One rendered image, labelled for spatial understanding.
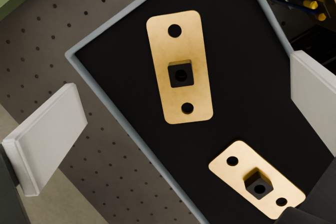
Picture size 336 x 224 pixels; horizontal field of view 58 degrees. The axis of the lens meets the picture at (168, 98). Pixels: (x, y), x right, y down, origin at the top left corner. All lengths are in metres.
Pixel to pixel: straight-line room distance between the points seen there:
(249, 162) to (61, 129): 0.15
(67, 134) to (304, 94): 0.13
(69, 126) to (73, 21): 0.56
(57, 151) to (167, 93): 0.10
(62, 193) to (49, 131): 1.82
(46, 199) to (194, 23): 1.90
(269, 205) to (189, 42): 0.16
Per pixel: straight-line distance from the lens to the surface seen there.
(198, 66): 0.22
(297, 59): 0.17
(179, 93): 0.23
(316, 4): 0.37
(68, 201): 2.01
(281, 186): 0.28
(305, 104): 0.17
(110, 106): 0.24
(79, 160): 0.88
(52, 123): 0.17
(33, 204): 2.12
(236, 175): 0.27
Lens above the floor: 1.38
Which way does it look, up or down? 67 degrees down
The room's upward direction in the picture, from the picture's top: 169 degrees counter-clockwise
